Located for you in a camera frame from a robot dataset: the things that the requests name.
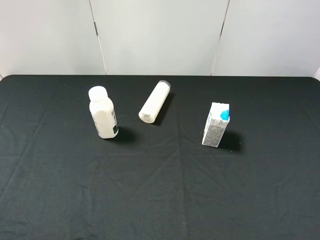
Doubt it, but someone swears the black tablecloth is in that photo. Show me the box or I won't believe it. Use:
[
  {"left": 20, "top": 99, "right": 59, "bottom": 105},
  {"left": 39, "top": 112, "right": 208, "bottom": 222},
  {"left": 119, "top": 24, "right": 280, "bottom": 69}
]
[{"left": 0, "top": 75, "right": 320, "bottom": 240}]

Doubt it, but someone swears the white blue milk carton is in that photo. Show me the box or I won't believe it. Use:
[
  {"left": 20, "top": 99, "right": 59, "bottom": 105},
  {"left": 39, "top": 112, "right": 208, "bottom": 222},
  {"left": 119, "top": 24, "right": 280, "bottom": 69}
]
[{"left": 202, "top": 102, "right": 230, "bottom": 148}]

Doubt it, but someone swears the white plastic bottle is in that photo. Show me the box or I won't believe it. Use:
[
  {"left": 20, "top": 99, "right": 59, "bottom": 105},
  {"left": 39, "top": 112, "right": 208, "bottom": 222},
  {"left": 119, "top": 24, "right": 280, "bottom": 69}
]
[{"left": 88, "top": 86, "right": 119, "bottom": 139}]

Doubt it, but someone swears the white cylindrical tube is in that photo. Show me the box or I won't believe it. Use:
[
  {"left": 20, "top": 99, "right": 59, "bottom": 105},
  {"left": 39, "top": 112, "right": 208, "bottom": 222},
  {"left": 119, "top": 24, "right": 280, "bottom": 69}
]
[{"left": 138, "top": 80, "right": 171, "bottom": 124}]

